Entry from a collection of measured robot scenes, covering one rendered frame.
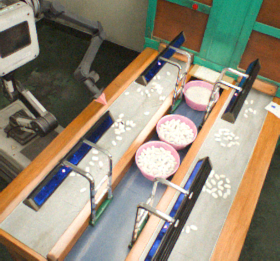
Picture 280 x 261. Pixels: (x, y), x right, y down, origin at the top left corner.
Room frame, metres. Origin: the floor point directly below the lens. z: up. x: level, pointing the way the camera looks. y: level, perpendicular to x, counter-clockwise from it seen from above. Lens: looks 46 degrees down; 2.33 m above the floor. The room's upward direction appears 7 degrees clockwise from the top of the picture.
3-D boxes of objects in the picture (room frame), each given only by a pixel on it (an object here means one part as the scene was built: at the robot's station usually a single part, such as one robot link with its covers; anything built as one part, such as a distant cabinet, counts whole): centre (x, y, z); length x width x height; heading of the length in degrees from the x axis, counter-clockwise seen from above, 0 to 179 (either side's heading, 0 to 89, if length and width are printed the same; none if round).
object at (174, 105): (1.78, -0.16, 0.90); 0.20 x 0.19 x 0.45; 157
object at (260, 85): (1.97, -0.83, 0.83); 0.30 x 0.06 x 0.07; 67
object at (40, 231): (1.44, 0.14, 0.73); 1.81 x 0.30 x 0.02; 157
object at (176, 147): (1.45, -0.24, 0.72); 0.27 x 0.27 x 0.10
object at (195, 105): (1.86, -0.41, 0.72); 0.27 x 0.27 x 0.10
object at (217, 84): (1.62, -0.53, 0.90); 0.20 x 0.19 x 0.45; 157
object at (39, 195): (0.92, 0.30, 1.08); 0.62 x 0.08 x 0.07; 157
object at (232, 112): (1.59, -0.60, 1.08); 0.62 x 0.08 x 0.07; 157
